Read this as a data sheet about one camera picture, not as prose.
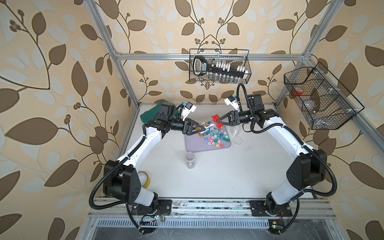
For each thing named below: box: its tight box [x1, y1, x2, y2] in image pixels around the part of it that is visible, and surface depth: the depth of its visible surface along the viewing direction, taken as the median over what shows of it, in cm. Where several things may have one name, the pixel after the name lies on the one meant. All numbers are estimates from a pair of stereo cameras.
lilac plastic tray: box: [185, 126, 231, 153], surface depth 99 cm
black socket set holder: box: [193, 56, 249, 78], surface depth 86 cm
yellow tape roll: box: [137, 171, 151, 189], surface depth 82 cm
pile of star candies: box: [198, 129, 231, 147], surface depth 101 cm
